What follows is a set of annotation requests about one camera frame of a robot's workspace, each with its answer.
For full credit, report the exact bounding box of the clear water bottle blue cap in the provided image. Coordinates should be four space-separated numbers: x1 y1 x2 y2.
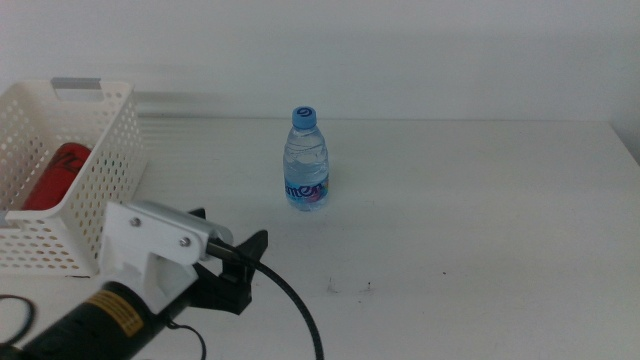
282 105 331 213

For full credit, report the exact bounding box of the red soda can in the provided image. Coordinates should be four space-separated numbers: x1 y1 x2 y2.
20 142 94 212

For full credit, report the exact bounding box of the white perforated plastic basket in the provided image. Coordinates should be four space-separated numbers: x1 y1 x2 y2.
0 76 148 278

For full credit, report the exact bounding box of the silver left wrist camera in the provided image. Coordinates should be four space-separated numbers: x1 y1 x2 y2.
130 199 235 248

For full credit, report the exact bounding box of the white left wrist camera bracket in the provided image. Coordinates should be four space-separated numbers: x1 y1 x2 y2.
96 200 210 315

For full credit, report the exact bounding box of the thick black camera cable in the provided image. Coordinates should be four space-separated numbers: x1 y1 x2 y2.
206 238 326 360

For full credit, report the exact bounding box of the thin black wire loop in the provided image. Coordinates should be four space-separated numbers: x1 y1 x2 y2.
0 294 38 347

